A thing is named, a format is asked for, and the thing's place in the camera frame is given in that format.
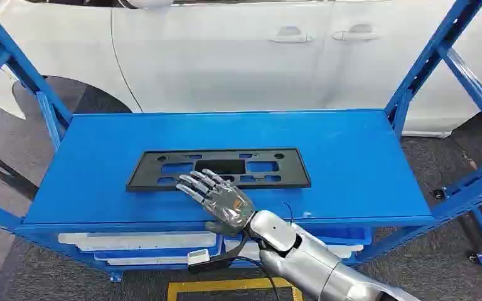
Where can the blue metal shelf rack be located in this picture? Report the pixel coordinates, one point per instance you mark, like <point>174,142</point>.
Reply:
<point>328,166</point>

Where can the white car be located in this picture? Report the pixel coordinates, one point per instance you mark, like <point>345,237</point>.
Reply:
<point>224,62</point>

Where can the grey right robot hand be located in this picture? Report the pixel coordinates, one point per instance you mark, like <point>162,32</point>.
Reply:
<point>226,203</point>

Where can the yellow-bordered black floor mat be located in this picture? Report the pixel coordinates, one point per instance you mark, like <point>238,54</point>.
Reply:
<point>224,286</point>

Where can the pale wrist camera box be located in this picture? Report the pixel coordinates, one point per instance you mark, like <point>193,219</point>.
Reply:
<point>198,256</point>

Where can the black plastic plate frame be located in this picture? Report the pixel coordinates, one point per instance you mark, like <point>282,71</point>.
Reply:
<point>149,174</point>

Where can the thin white plastic panel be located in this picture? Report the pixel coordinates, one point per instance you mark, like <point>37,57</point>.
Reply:
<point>149,261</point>

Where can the long white plastic panel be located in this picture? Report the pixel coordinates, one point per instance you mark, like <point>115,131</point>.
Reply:
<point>141,241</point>

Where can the black caster wheel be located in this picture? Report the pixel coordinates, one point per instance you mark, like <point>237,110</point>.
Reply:
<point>438,194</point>
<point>473,257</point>

